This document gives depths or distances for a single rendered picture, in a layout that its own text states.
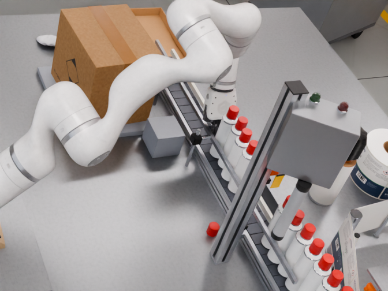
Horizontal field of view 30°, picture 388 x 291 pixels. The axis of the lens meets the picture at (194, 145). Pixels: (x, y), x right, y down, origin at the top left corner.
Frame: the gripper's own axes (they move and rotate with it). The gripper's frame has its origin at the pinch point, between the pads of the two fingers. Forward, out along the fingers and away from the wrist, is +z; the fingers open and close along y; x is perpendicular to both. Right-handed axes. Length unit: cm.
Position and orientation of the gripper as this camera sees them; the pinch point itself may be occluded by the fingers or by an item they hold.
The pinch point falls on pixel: (216, 130)
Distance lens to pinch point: 238.0
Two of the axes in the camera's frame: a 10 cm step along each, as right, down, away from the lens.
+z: -1.0, 9.0, 4.3
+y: 8.9, -1.1, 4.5
